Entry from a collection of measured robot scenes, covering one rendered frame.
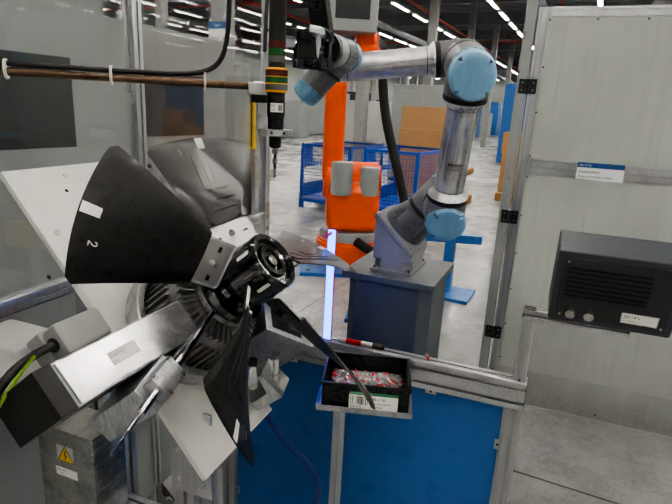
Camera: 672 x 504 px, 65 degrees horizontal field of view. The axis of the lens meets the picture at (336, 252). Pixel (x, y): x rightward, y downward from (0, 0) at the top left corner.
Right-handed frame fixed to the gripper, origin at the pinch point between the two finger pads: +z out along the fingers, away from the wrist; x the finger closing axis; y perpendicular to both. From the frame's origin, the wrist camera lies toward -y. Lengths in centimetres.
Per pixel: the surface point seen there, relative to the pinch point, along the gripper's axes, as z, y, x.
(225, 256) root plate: 22.1, 43.1, 0.9
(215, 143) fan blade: 1.7, 24.3, 16.9
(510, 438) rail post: -29, 97, -54
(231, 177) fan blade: 6.2, 30.8, 9.8
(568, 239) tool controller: -28, 42, -59
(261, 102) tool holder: 10.4, 15.1, 0.4
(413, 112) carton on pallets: -785, 17, 170
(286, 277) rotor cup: 15, 48, -8
